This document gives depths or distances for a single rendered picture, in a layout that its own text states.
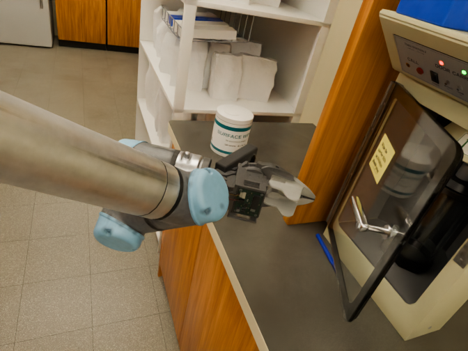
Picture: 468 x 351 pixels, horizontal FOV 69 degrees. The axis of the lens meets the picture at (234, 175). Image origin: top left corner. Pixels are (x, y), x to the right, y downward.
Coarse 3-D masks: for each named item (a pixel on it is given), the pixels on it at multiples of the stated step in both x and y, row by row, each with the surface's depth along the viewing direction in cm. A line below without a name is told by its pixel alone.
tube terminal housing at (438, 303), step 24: (432, 96) 63; (456, 120) 59; (456, 264) 61; (384, 288) 76; (432, 288) 65; (456, 288) 63; (384, 312) 76; (408, 312) 70; (432, 312) 67; (408, 336) 71
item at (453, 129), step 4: (448, 124) 67; (452, 124) 65; (456, 124) 64; (448, 128) 65; (452, 128) 64; (456, 128) 63; (460, 128) 62; (464, 128) 62; (452, 132) 63; (456, 132) 62; (460, 132) 62; (464, 132) 61; (456, 136) 62; (460, 136) 61; (464, 136) 61; (456, 140) 62; (460, 140) 61; (464, 140) 61; (460, 144) 61; (464, 144) 60; (464, 148) 60; (464, 152) 60; (464, 156) 60; (464, 160) 60
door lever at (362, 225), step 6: (354, 198) 63; (354, 204) 62; (360, 204) 62; (354, 210) 61; (360, 210) 60; (354, 216) 61; (360, 216) 59; (360, 222) 58; (366, 222) 58; (360, 228) 57; (366, 228) 57; (372, 228) 57; (378, 228) 57; (384, 228) 58; (390, 228) 57; (384, 234) 58
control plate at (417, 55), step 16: (400, 48) 61; (416, 48) 57; (400, 64) 64; (416, 64) 60; (432, 64) 56; (448, 64) 52; (464, 64) 49; (448, 80) 55; (464, 80) 52; (464, 96) 54
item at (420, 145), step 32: (384, 128) 69; (416, 128) 56; (416, 160) 54; (448, 160) 46; (352, 192) 78; (384, 192) 62; (416, 192) 52; (352, 224) 74; (384, 224) 59; (416, 224) 51; (352, 256) 70; (384, 256) 57; (352, 288) 66
